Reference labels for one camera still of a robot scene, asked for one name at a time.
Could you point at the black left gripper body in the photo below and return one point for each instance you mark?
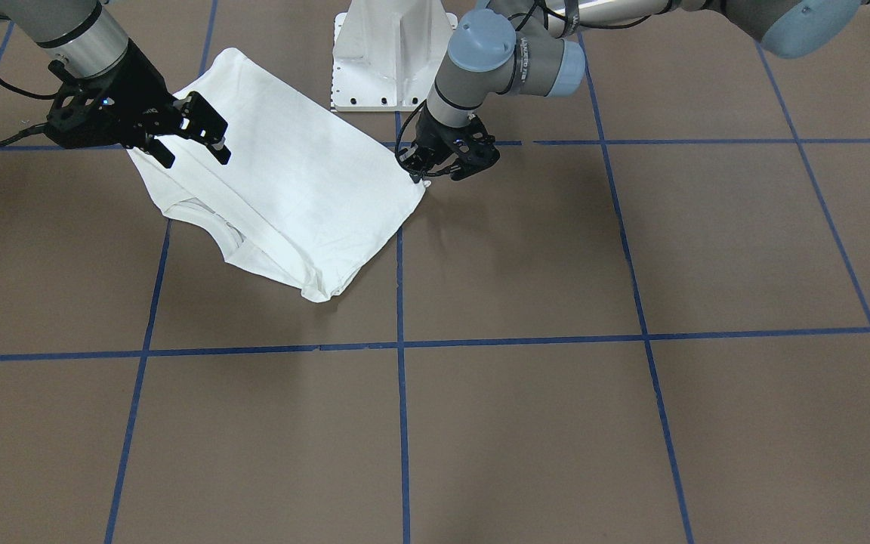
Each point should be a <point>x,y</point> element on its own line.
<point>435,134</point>

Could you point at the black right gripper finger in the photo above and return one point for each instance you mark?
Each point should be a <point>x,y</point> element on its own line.
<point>156,149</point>
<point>206,126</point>

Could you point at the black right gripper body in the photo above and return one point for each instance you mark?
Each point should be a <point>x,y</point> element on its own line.
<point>138,84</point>

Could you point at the white long-sleeve printed shirt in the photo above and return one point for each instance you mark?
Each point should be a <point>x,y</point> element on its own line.
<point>306,199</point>

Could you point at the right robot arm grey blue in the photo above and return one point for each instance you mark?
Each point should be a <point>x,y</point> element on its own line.
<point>81,34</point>

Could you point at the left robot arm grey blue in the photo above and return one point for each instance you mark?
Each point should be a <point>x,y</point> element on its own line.
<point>536,49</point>

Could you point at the blue tape grid lines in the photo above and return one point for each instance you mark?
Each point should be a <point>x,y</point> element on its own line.
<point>648,323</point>

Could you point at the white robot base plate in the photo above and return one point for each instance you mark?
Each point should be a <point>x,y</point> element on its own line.
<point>387,53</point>

